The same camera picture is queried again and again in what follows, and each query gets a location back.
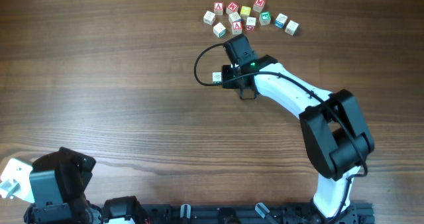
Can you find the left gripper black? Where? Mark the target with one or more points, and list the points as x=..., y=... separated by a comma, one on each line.
x=85, y=165

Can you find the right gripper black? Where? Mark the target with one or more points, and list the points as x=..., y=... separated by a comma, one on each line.
x=226, y=71

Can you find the green V block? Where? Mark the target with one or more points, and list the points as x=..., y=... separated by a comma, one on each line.
x=217, y=77

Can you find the yellow block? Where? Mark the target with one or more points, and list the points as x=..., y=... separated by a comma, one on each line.
x=245, y=12

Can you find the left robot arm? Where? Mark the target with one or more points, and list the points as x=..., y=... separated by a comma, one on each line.
x=123, y=209

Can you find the red A block lower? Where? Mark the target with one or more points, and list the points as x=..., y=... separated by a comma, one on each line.
x=236, y=28

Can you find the red a block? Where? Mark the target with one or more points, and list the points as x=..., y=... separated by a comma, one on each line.
x=236, y=28
x=218, y=8

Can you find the green edged wood block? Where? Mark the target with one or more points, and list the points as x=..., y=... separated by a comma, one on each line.
x=219, y=30

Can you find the red edged wood block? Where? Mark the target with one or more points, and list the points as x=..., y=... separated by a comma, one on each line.
x=250, y=23

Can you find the blue edged wood block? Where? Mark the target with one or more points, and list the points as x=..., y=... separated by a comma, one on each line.
x=234, y=17

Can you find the green letter block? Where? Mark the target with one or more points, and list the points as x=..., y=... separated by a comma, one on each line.
x=265, y=18

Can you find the blue picture block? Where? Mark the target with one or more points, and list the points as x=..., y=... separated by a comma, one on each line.
x=280, y=20

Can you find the red W block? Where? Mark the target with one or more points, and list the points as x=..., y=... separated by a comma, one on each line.
x=231, y=8

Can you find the plain wood block left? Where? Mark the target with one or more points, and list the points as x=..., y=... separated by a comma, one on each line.
x=209, y=18

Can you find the plain wood block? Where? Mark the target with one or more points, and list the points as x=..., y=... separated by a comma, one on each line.
x=291, y=27
x=209, y=18

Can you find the red M block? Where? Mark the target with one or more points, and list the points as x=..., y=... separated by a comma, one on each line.
x=258, y=5

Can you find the plain wood block right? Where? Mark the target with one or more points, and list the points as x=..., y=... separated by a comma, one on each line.
x=291, y=27

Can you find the red A block top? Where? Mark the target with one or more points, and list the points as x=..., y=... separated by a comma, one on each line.
x=218, y=8

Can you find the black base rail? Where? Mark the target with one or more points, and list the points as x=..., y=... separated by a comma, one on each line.
x=203, y=214

